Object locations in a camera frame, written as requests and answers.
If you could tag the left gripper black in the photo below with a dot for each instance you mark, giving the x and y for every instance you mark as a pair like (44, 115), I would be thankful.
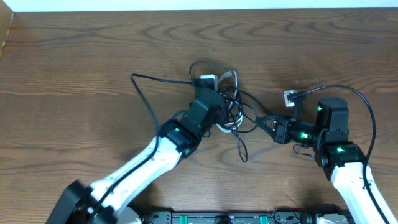
(225, 112)

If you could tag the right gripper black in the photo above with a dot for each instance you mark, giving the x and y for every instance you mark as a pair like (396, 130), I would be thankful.
(282, 129)

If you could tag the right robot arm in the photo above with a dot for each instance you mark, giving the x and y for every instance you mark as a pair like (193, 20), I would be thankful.
(342, 161)

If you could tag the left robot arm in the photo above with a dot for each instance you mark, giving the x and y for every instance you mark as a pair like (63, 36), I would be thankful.
(76, 204)

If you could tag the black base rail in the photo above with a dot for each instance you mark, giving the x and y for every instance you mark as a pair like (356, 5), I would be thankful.
(318, 214)

